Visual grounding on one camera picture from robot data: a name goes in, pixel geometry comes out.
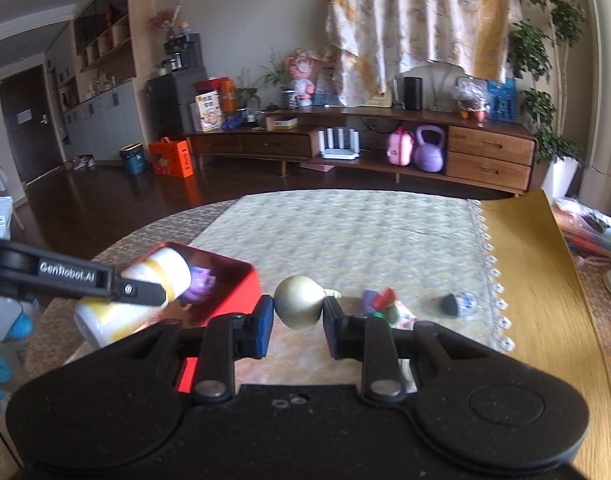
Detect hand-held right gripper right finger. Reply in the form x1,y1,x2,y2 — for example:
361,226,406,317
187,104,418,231
323,296,466,405

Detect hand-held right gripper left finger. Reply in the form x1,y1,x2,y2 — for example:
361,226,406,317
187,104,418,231
130,294,276,405

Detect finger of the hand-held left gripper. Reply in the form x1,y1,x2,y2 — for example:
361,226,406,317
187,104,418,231
110,277,170,307

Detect beige round bulb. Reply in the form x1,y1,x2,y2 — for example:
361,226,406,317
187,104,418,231
274,275,342,332

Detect white bottle with yellow label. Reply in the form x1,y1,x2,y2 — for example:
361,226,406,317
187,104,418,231
73,247,192,351

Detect red tin box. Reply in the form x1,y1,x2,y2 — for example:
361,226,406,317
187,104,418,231
156,241,264,396

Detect purple toy figure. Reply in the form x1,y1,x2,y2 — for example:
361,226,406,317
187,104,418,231
186,265,219,303

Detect white red snack packet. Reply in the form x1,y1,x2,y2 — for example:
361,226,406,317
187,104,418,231
393,305,421,333

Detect white quilted table runner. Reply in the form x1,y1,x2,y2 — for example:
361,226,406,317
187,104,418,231
188,190,516,396

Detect small blue white jar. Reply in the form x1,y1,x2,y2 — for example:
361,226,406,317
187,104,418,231
439,291,479,317

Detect blue bucket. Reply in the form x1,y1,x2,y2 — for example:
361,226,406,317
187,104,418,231
119,142,149,177

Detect orange gift box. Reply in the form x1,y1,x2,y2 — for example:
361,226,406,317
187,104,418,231
148,137,194,180

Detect dark wooden door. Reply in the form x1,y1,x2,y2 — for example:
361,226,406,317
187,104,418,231
0,64,66,186

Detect white router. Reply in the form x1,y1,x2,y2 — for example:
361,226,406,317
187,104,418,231
318,127,362,161

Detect wooden TV cabinet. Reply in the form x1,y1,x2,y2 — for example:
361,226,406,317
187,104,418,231
186,110,539,196

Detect black mini fridge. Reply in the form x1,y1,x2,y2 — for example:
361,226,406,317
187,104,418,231
146,67,209,143

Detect cereal box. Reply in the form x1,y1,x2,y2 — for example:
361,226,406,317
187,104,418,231
194,90,224,133

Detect purple kettlebell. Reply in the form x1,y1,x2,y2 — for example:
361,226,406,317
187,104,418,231
413,125,446,173

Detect small white box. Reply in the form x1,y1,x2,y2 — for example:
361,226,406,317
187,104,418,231
266,114,299,132

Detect red paper bag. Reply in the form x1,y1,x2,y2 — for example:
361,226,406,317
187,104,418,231
196,76,236,113

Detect small leafy potted plant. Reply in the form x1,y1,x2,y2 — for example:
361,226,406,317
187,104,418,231
233,72,261,111

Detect black coffee machine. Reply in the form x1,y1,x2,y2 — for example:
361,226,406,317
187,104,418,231
163,32,204,73

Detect orchid plant in striped pot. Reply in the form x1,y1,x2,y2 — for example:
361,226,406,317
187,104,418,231
258,47,294,108

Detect black speaker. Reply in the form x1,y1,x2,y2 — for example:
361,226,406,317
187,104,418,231
403,76,423,111

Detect pink doll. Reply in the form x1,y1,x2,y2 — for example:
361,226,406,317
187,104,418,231
284,49,321,108

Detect wooden shelf unit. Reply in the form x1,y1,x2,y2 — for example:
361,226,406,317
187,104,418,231
73,0,136,86

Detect clear plastic bag with items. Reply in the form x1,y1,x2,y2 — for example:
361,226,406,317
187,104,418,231
454,76,489,121

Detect white fan-shaped board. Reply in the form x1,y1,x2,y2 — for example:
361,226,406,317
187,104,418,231
393,62,479,111

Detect dried flowers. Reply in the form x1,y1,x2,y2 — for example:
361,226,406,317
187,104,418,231
148,0,191,41

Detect white planter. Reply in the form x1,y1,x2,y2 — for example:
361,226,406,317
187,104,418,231
540,157,583,201

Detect plastic bag of colourful items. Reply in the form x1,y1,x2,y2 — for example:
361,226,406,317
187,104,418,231
553,197,611,266

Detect blue card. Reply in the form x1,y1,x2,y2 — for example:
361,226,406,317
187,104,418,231
485,77,517,121

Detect floral cloth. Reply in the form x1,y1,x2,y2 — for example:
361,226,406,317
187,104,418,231
325,0,523,106

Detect green potted tree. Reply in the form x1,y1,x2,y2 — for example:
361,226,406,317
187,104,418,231
508,0,586,166

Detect white standing air conditioner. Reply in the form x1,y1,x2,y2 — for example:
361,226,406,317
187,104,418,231
580,0,611,211

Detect grey wall cabinets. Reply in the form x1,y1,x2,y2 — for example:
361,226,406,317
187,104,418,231
60,80,151,163

